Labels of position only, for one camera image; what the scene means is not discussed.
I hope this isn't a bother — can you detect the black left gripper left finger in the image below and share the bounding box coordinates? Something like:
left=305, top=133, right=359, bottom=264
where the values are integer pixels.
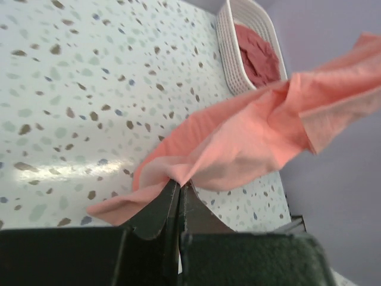
left=126, top=180, right=180, bottom=240

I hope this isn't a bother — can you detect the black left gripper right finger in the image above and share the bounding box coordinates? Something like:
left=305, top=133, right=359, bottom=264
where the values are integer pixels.
left=182, top=181, right=234, bottom=232

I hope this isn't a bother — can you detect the salmon pink t shirt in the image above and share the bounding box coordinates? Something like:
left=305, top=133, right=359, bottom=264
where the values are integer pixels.
left=87, top=33, right=380, bottom=225

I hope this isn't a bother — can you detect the dark pink crumpled shirt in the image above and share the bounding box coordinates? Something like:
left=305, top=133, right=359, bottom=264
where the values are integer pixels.
left=235, top=24, right=281, bottom=88

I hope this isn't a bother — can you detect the white plastic laundry basket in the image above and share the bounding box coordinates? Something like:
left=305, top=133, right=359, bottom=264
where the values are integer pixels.
left=216, top=1, right=287, bottom=95

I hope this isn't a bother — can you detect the aluminium extrusion rail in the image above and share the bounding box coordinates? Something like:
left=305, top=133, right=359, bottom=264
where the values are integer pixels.
left=273, top=215, right=307, bottom=234

